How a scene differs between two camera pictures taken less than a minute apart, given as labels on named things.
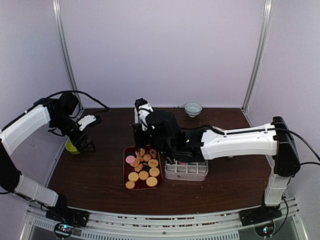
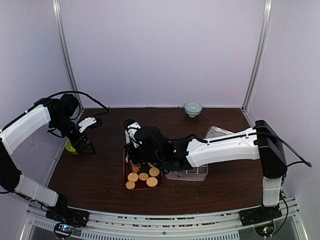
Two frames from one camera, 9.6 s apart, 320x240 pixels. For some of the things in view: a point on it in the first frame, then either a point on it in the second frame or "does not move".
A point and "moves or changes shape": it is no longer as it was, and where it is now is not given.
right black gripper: x=140 y=142 -> x=135 y=158
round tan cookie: x=133 y=176 does not move
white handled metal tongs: x=139 y=153 moves or changes shape
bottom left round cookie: x=130 y=184 does not move
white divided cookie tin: x=176 y=170 does not move
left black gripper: x=80 y=147 does not move
